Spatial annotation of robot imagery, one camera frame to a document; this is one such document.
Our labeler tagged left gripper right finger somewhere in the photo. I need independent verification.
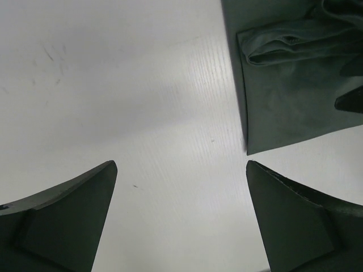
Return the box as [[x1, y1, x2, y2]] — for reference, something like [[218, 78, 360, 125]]
[[246, 160, 362, 271]]

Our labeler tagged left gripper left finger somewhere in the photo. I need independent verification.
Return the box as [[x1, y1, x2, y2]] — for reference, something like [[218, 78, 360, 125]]
[[1, 160, 117, 271]]

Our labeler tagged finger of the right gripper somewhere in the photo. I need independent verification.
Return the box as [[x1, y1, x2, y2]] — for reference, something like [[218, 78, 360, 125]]
[[335, 86, 363, 114]]

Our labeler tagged dark grey t-shirt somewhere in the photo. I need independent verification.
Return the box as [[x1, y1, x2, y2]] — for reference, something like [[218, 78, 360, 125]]
[[222, 1, 362, 155]]

